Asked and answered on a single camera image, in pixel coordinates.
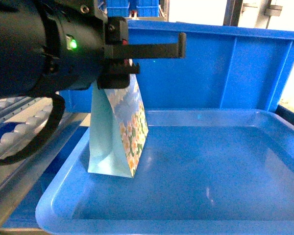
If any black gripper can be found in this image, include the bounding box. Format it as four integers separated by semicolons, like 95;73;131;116
97;17;186;89

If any flower pattern gift bag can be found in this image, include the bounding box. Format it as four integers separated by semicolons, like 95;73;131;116
88;74;148;178

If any white roller conveyor track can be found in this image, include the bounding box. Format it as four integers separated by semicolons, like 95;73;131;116
0;98;53;160

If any large blue plastic bin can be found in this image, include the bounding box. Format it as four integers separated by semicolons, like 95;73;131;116
58;19;294;113

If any blue plastic tray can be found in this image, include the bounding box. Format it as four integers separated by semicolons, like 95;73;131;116
35;110;294;235

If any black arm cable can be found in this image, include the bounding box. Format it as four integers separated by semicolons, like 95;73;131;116
0;93;66;167

